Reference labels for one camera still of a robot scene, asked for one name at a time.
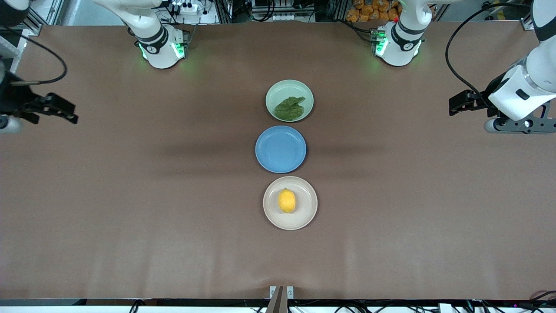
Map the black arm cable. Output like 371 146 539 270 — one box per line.
445 3 535 103
7 28 68 85

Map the pale green plate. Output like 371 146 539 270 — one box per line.
265 80 314 123

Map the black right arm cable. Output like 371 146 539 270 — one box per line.
7 28 68 85

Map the blue plate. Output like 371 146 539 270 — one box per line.
255 126 307 173

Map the aluminium frame post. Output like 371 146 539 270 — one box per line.
17 0 66 36

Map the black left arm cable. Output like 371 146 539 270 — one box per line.
445 3 535 103

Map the orange snack bag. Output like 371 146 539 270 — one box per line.
346 0 401 23

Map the beige plate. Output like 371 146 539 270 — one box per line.
263 176 318 230

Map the yellow lemon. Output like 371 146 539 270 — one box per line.
278 188 297 214

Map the green lettuce leaf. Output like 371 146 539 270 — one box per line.
274 96 306 121

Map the white power strip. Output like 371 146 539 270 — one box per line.
172 1 199 14

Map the metal table edge bracket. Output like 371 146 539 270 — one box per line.
269 286 295 313

